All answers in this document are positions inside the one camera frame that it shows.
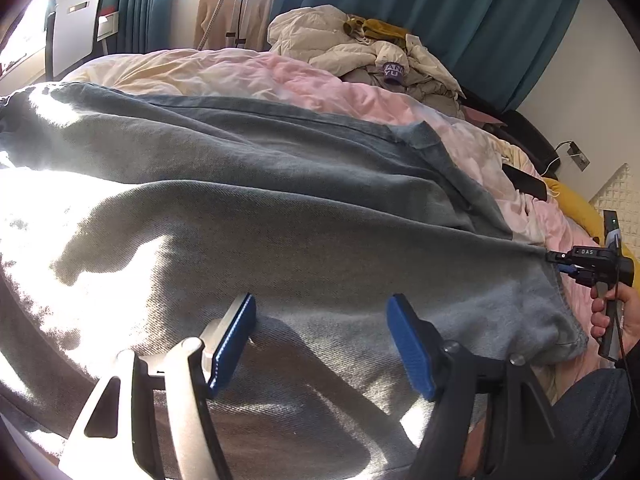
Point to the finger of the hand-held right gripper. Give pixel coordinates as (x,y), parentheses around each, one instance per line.
(575,272)
(560,257)

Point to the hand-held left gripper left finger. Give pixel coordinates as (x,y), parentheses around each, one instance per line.
(230,345)

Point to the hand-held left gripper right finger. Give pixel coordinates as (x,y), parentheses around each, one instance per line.
(410,345)

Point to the blue denim pants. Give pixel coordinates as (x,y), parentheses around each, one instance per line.
(300,240)

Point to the pile of beige clothes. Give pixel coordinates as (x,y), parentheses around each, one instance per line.
(310,35)

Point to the person's right hand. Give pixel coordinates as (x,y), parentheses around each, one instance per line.
(597,317)

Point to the yellow pillow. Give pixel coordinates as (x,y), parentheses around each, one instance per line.
(575,205)

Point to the black phone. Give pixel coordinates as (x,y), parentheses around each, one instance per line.
(525,181)

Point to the black cushion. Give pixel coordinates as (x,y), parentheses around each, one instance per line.
(525,130)

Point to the person's dark trousers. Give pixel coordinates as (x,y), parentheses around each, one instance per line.
(595,420)

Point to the pink cloth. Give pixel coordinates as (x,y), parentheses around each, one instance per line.
(482,116)

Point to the grey garment with purple label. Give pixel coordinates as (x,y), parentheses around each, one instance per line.
(430,95)

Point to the teal curtain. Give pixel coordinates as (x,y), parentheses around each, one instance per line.
(450,15)
(130,5)

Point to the pink and cream duvet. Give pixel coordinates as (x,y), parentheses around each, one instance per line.
(320,90)

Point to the yellow garment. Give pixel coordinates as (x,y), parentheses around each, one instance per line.
(380,30)

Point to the beige hanging sweater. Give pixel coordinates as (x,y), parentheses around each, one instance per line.
(212,20)

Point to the garment steamer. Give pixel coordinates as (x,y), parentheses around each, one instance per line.
(242,5)

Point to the small side table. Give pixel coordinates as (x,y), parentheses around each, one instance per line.
(109,22)

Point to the white chair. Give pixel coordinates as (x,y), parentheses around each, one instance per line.
(75,30)

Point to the white quilted wall panel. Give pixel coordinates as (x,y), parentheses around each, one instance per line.
(617,195)

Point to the wall socket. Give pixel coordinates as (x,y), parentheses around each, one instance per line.
(577,155)

